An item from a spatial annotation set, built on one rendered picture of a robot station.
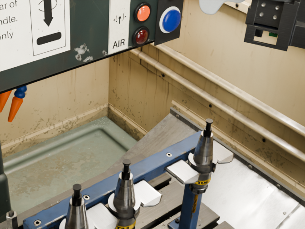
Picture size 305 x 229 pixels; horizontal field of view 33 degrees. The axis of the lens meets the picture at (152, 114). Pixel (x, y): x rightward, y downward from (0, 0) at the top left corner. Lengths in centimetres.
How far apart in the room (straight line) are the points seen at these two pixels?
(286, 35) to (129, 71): 147
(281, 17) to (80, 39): 23
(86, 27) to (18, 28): 9
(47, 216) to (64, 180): 103
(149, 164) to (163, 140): 75
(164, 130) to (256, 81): 45
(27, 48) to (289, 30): 29
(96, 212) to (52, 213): 8
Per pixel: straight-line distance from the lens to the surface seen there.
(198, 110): 180
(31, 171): 205
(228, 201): 167
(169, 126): 187
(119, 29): 62
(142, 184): 106
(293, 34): 63
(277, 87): 153
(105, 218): 99
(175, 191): 151
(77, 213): 91
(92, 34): 60
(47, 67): 58
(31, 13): 54
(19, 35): 55
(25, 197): 195
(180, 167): 111
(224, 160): 115
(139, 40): 64
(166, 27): 67
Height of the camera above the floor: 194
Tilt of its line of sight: 35 degrees down
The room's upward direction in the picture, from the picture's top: 5 degrees clockwise
